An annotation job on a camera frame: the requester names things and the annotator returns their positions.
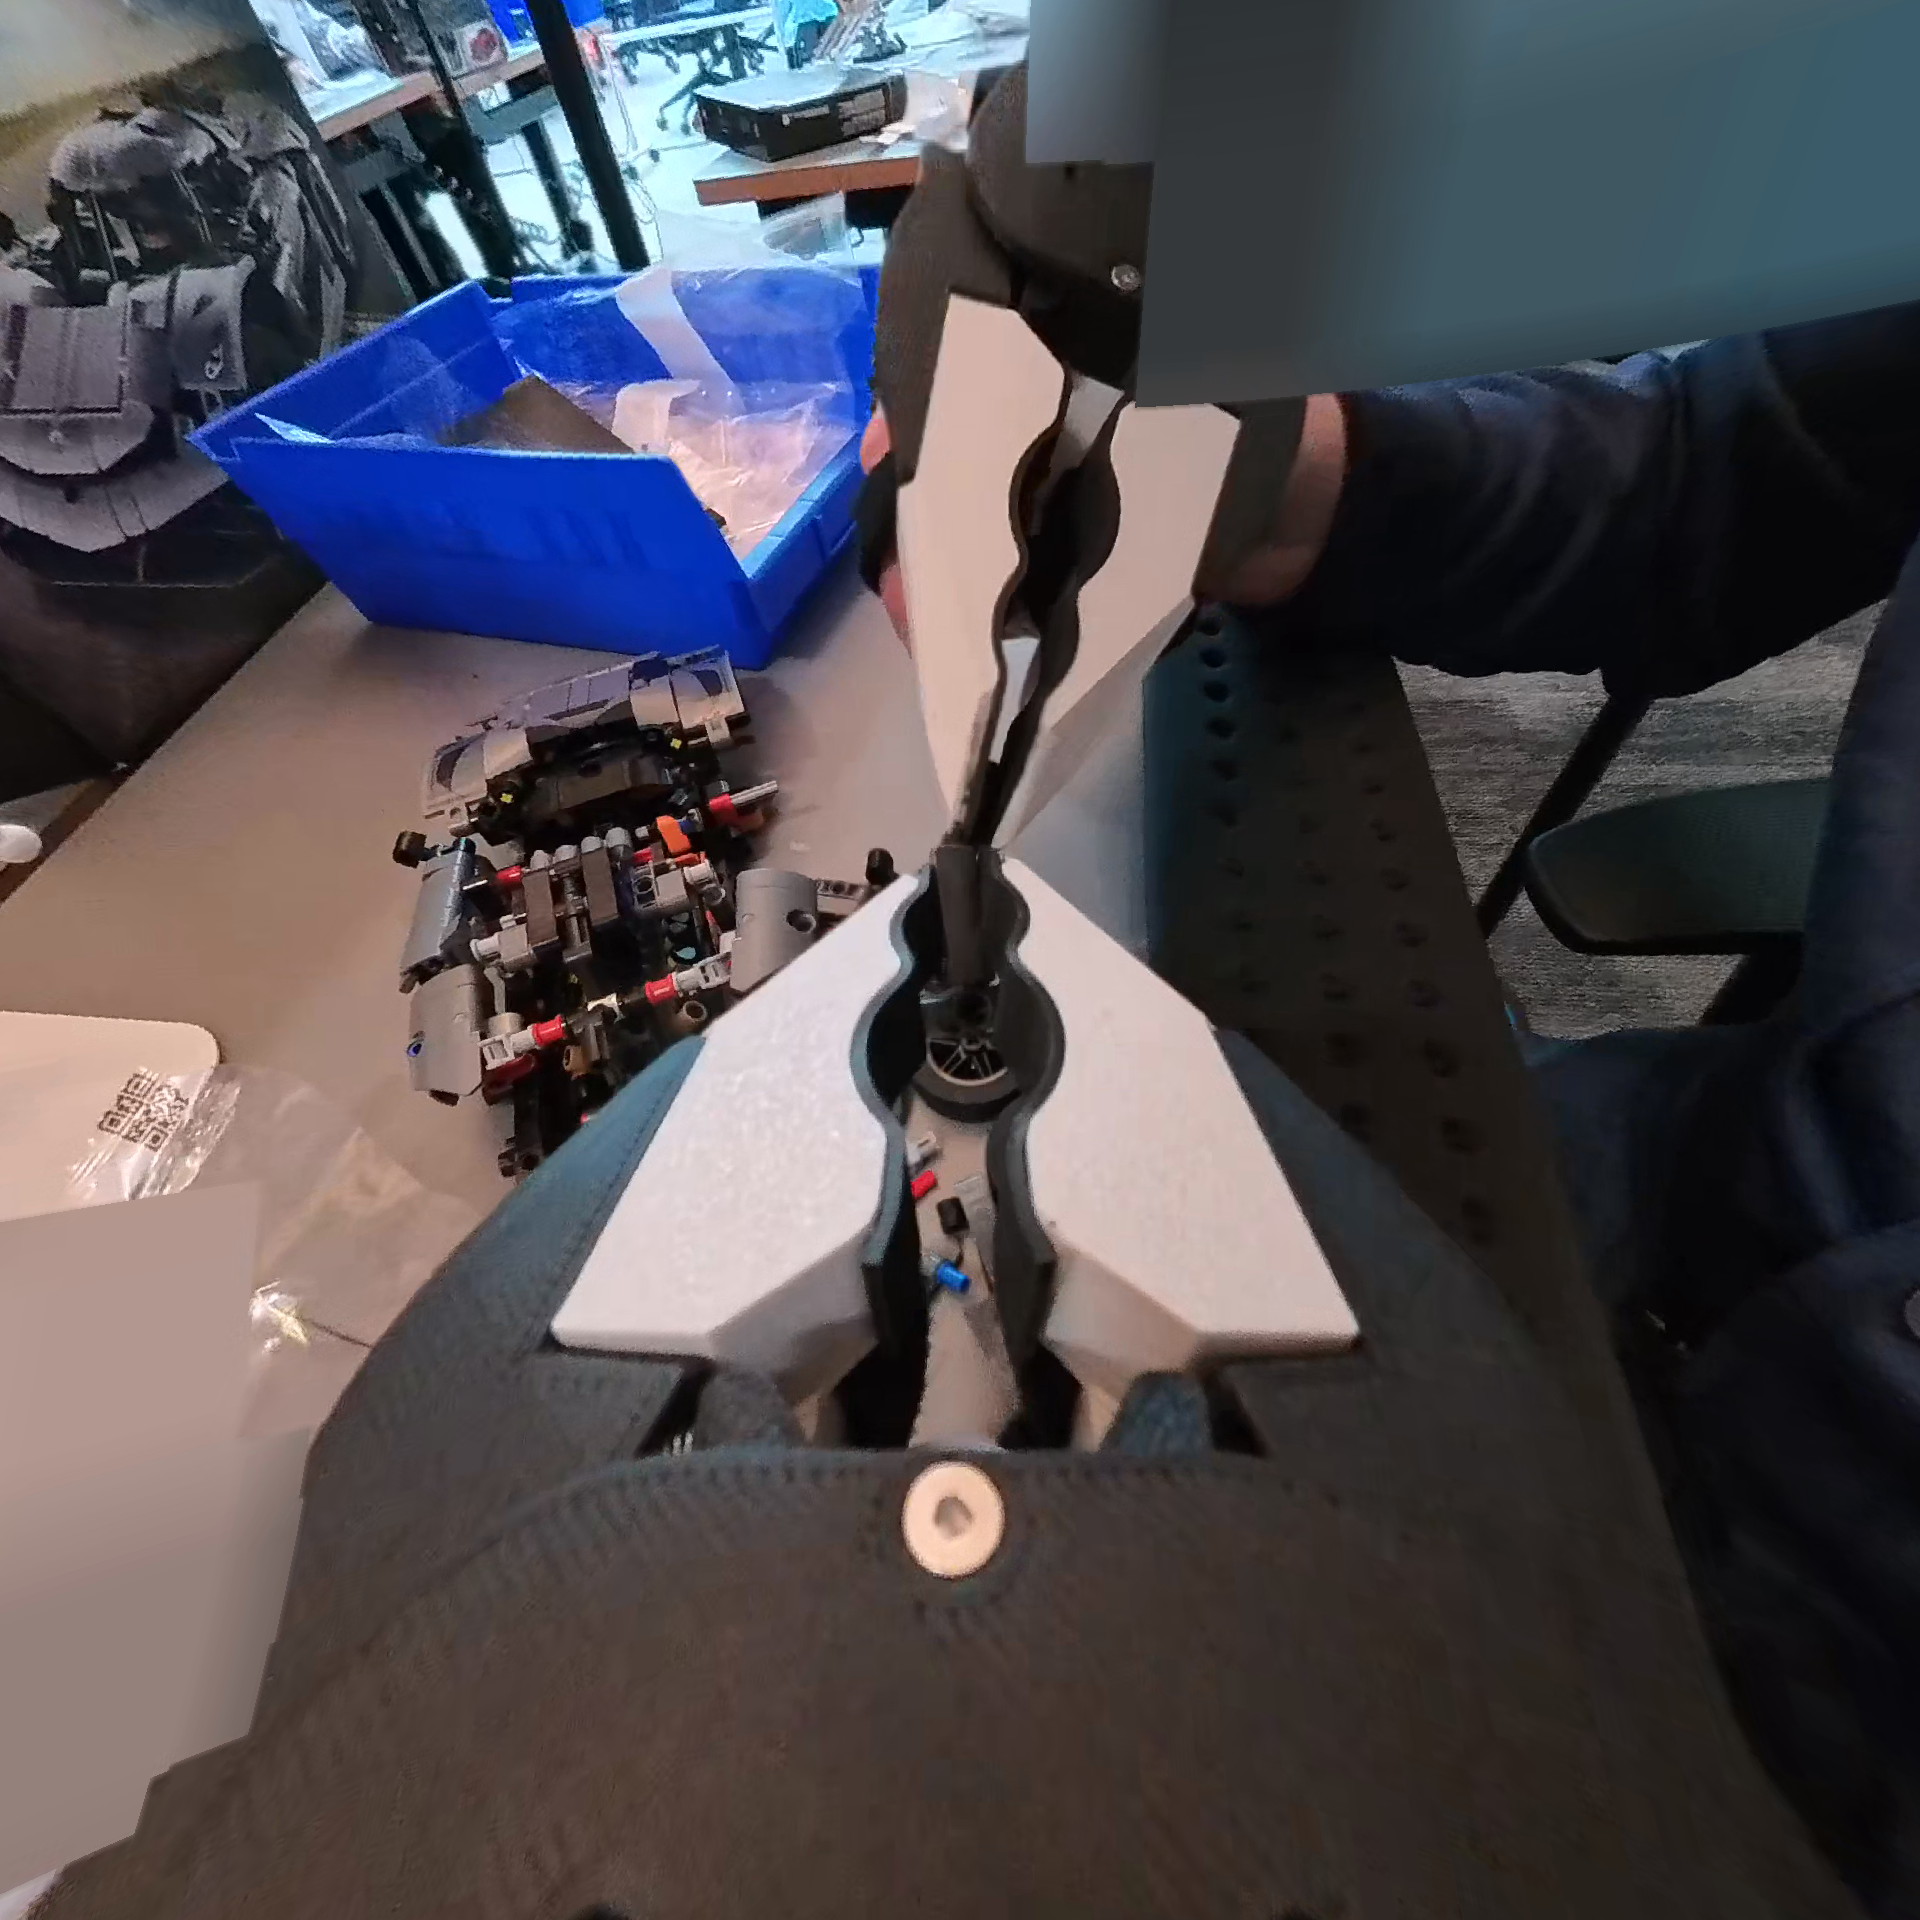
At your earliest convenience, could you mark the black lego axle connector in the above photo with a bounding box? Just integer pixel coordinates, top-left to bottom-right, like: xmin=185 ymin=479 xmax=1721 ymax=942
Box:
xmin=929 ymin=808 xmax=1003 ymax=998

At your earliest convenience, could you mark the black flat box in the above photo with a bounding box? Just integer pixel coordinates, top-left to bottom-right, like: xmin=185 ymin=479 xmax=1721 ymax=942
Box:
xmin=693 ymin=66 xmax=911 ymax=166

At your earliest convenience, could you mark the green chair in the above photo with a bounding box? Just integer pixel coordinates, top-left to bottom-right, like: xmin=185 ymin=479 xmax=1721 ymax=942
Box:
xmin=1476 ymin=680 xmax=1839 ymax=962

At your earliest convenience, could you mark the wooden background table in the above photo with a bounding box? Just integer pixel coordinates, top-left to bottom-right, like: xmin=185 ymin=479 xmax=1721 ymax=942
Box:
xmin=693 ymin=127 xmax=933 ymax=212

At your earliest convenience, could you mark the clear plastic bag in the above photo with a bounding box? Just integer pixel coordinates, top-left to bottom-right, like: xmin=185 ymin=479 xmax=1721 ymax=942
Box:
xmin=510 ymin=262 xmax=887 ymax=535

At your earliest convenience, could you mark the small black lego wheel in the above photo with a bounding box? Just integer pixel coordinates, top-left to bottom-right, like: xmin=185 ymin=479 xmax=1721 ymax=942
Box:
xmin=911 ymin=979 xmax=1039 ymax=1115

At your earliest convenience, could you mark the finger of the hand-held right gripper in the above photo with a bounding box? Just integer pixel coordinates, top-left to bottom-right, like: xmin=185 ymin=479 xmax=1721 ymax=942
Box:
xmin=965 ymin=374 xmax=1251 ymax=845
xmin=891 ymin=288 xmax=1081 ymax=840

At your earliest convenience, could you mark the white book stand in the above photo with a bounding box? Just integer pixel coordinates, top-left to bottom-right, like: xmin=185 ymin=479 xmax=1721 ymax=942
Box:
xmin=0 ymin=1012 xmax=227 ymax=1224

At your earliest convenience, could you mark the dark lego set box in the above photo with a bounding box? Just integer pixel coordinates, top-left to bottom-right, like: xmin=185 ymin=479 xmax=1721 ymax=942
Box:
xmin=0 ymin=0 xmax=367 ymax=805

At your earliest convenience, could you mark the plastic bag of lego parts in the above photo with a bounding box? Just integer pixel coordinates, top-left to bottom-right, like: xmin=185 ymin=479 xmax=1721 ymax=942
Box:
xmin=60 ymin=1048 xmax=504 ymax=1443

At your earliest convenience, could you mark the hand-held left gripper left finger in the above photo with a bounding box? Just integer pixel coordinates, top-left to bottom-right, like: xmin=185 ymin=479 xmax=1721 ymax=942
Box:
xmin=549 ymin=872 xmax=927 ymax=1440

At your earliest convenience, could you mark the brown cardboard piece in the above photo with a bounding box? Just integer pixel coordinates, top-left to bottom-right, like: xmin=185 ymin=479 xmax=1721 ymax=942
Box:
xmin=441 ymin=374 xmax=636 ymax=454

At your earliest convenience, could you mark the person's right forearm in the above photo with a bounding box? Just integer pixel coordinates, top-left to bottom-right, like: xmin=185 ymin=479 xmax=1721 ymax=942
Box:
xmin=1319 ymin=299 xmax=1920 ymax=699

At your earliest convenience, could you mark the person's dark blue jacket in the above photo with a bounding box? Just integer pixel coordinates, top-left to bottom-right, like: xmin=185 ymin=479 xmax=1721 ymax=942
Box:
xmin=1523 ymin=575 xmax=1920 ymax=1893

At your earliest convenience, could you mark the blue plastic bin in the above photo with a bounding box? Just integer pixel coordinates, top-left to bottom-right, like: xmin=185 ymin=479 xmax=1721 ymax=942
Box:
xmin=191 ymin=269 xmax=889 ymax=672

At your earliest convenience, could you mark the person's right hand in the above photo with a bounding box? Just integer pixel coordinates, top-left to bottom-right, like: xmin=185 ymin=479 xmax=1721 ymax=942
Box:
xmin=1190 ymin=390 xmax=1355 ymax=608

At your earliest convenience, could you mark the lego car chassis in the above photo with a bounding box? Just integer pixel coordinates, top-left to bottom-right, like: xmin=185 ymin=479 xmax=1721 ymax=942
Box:
xmin=392 ymin=647 xmax=905 ymax=1174

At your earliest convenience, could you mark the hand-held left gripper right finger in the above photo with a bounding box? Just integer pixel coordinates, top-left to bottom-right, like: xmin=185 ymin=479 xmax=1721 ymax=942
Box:
xmin=996 ymin=863 xmax=1363 ymax=1431

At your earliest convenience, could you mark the black metal pole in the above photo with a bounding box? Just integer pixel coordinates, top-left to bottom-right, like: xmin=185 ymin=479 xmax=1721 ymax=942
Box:
xmin=526 ymin=0 xmax=653 ymax=275

